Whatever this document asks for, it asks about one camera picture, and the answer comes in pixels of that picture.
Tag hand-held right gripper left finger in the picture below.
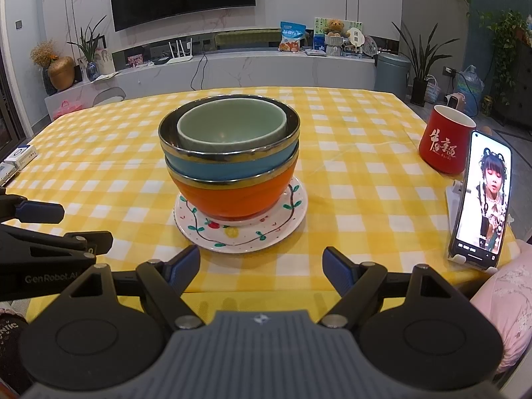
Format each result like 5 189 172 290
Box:
62 244 204 330

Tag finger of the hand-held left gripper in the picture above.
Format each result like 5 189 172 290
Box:
0 195 66 224
0 224 114 259

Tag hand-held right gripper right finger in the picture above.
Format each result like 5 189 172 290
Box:
320 246 459 329

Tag white fruit-patterned plate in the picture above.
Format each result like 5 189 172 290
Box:
174 176 309 254

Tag orange steel bowl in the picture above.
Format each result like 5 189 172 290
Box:
165 149 301 221

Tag blue steel bowl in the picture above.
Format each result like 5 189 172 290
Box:
158 94 301 184

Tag green ceramic bowl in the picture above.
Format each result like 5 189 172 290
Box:
177 97 289 154

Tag white box with blue print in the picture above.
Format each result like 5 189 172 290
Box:
4 144 39 164

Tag person's dark printed clothing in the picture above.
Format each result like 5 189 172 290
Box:
0 305 36 388

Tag yellow checked tablecloth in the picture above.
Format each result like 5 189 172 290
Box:
0 86 523 313

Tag grey chair with cushion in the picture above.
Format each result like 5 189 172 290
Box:
92 86 127 107

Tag golden vase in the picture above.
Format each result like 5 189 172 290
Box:
47 56 76 91

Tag plant in blue glass vase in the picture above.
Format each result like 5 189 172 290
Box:
66 15 108 82

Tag red mug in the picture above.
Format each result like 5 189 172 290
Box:
417 105 478 176

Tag dried flowers in black vase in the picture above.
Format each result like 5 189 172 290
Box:
29 40 60 96

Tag white printed card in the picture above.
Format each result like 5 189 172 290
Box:
93 47 115 76

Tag smartphone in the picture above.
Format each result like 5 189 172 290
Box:
451 130 514 268

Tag person's pink patterned clothing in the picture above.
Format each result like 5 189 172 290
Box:
469 238 532 377

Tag potted long-leaf plant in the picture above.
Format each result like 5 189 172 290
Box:
390 20 452 107

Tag white router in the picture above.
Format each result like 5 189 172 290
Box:
166 38 194 66

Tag white woven basket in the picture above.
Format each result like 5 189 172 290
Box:
423 75 441 103

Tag grey trash bin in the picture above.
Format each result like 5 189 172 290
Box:
375 52 412 92

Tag small beige heater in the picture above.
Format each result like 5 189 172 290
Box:
446 92 473 111

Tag white tv cabinet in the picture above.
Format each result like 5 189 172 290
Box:
44 47 377 122

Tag white wrapped pot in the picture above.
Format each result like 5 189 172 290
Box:
325 35 345 57

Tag white round hand fan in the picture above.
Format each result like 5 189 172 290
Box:
346 28 367 55

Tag blue snack bag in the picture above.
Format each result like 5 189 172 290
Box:
278 21 307 54

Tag brown teddy bear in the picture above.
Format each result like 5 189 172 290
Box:
324 18 351 38

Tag green printed board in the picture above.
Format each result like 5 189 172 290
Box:
313 17 365 49

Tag leafy plant on cabinet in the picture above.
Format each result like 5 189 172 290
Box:
479 10 529 105

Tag black cable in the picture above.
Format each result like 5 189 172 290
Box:
191 54 209 91

